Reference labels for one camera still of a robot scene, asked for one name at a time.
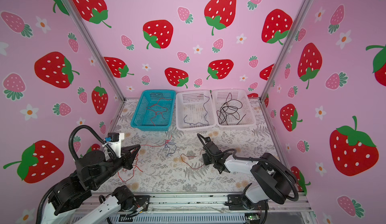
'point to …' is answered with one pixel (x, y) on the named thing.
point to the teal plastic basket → (141, 118)
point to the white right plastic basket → (219, 98)
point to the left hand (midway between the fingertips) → (139, 146)
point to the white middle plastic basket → (195, 109)
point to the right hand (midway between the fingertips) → (205, 154)
